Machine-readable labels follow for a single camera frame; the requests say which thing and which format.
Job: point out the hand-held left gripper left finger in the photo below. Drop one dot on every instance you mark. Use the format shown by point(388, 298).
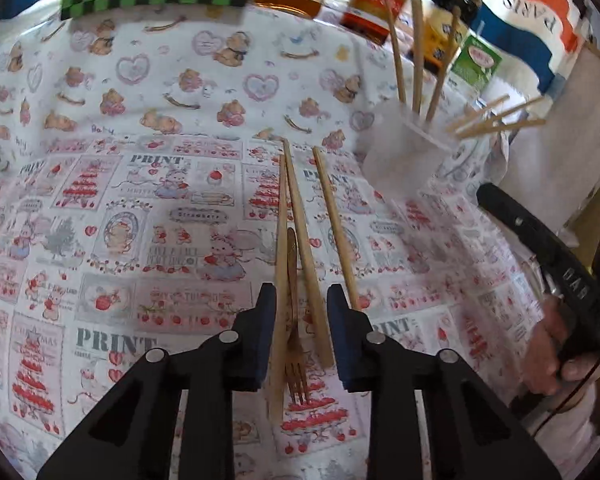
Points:
point(265, 340)

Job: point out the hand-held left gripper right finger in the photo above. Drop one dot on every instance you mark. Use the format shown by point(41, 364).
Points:
point(337, 345)

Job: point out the wooden fork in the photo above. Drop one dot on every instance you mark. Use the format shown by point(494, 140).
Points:
point(292, 280)

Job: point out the clear plastic utensil holder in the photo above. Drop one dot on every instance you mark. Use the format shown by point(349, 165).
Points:
point(400, 160)

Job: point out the person's right forearm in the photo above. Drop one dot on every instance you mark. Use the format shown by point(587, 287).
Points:
point(565, 430)

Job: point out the person's right hand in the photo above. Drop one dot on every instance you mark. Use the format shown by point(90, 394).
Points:
point(542, 360)

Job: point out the beige cloth panel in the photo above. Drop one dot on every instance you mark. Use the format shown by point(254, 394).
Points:
point(555, 160)

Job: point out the strawberry patchwork print cloth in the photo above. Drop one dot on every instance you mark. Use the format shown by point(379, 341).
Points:
point(130, 240)

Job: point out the green and white carton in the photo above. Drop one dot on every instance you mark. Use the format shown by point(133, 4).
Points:
point(477, 60)

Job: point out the red white blue striped cloth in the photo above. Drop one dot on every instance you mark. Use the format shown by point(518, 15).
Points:
point(530, 20)

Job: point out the bear and heart print cloth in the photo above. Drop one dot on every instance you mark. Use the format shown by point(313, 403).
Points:
point(180, 60)

